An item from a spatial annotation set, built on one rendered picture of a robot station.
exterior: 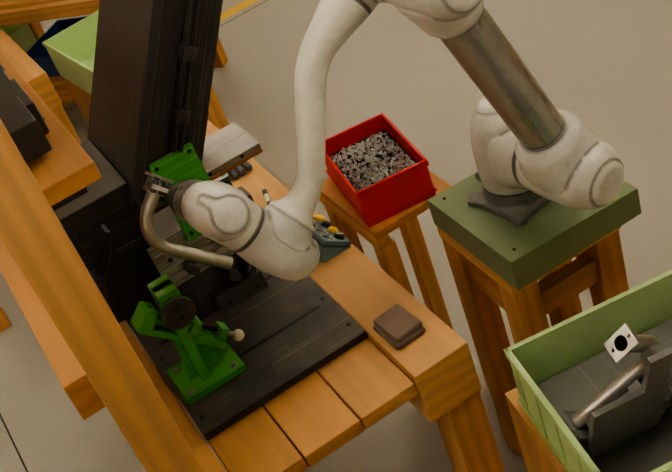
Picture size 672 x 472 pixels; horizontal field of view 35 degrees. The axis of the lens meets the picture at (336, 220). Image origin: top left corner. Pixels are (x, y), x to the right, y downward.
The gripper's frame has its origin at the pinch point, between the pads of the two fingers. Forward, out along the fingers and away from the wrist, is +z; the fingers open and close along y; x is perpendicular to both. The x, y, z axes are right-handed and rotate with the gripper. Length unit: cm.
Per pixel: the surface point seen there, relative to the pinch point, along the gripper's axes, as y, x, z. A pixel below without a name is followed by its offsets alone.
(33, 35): -42, -54, 390
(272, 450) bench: -33, 43, -28
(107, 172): 1.9, 0.9, 32.7
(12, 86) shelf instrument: 34.8, -9.2, 7.1
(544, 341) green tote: -66, 2, -56
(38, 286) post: 31, 21, -49
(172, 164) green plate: -7.4, -6.2, 17.9
